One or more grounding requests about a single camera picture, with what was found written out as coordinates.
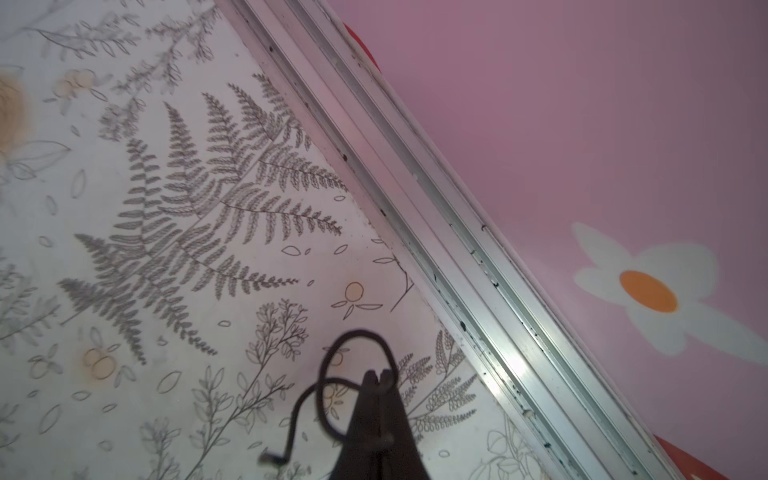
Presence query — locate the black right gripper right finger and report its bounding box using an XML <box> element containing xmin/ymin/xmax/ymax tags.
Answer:
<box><xmin>377</xmin><ymin>370</ymin><xmax>430</xmax><ymax>480</ymax></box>

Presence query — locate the aluminium side floor rail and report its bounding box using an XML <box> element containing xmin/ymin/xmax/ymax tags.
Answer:
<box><xmin>221</xmin><ymin>1</ymin><xmax>679</xmax><ymax>479</ymax></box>

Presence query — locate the black thin cable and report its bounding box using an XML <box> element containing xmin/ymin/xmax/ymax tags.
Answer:
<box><xmin>259</xmin><ymin>328</ymin><xmax>400</xmax><ymax>468</ymax></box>

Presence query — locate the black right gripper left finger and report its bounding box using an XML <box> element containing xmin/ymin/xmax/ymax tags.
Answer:
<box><xmin>330</xmin><ymin>370</ymin><xmax>380</xmax><ymax>480</ymax></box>

